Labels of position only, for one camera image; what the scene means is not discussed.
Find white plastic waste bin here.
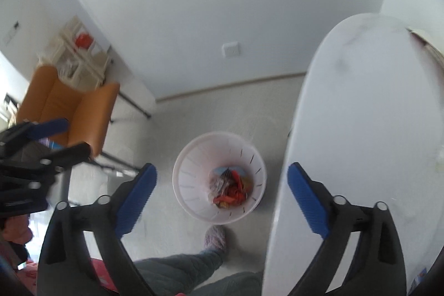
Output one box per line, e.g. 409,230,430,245
173,131,267,225

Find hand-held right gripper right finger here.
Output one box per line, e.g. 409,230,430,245
286,162,406,296

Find stack of papers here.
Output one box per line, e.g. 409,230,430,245
406,26,444,64

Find white wall outlet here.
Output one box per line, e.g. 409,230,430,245
222,42,241,58

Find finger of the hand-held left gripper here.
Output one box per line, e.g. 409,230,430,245
21,143,91,175
0,118,70,158

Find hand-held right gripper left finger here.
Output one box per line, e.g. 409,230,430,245
37,163,157,296

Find person's leg grey trousers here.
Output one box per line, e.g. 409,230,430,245
194,270,266,296
133,249,226,296

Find shoe with plastic cover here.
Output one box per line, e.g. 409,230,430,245
203,225,229,253

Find pink cloth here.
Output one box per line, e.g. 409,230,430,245
90,258,120,296

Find red item on rack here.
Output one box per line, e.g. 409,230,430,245
75,33,94,50

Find orange leather chair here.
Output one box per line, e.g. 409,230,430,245
16,64,153,175

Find white shelf rack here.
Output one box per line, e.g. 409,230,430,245
36,15,113,88

